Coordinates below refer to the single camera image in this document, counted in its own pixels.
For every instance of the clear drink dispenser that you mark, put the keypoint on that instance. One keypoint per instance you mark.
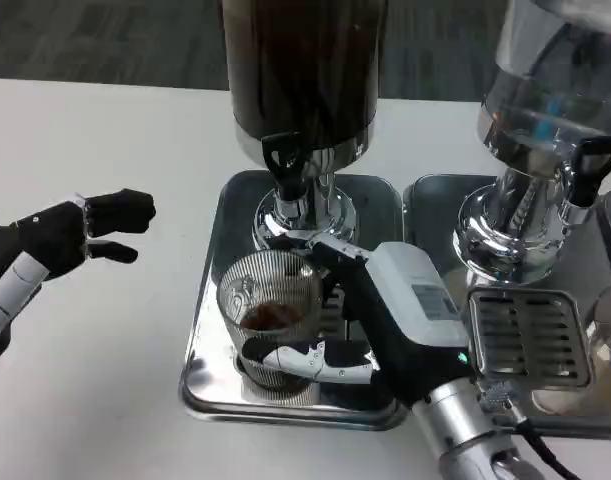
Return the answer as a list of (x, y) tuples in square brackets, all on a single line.
[(540, 115)]

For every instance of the steel drip tray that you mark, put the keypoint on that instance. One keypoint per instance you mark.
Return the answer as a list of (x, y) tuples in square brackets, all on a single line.
[(435, 200), (210, 380)]

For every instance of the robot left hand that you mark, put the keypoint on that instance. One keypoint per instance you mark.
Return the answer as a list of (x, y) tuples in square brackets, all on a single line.
[(50, 235)]

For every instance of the black tap of clear dispenser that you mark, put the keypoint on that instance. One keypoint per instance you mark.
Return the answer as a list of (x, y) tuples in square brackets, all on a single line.
[(590, 170)]

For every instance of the dark drink dispenser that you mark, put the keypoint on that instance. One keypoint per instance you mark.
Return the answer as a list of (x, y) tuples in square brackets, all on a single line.
[(300, 70)]

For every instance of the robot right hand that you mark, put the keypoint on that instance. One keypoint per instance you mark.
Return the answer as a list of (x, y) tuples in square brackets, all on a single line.
[(405, 300)]

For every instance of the black tap of dark dispenser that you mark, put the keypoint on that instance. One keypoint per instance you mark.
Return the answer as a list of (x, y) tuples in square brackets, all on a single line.
[(282, 160)]

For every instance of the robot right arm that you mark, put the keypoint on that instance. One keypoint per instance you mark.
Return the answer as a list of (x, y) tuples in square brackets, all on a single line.
[(460, 430)]

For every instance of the clear ribbed glass cup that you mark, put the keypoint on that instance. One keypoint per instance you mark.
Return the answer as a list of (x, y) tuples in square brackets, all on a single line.
[(270, 295)]

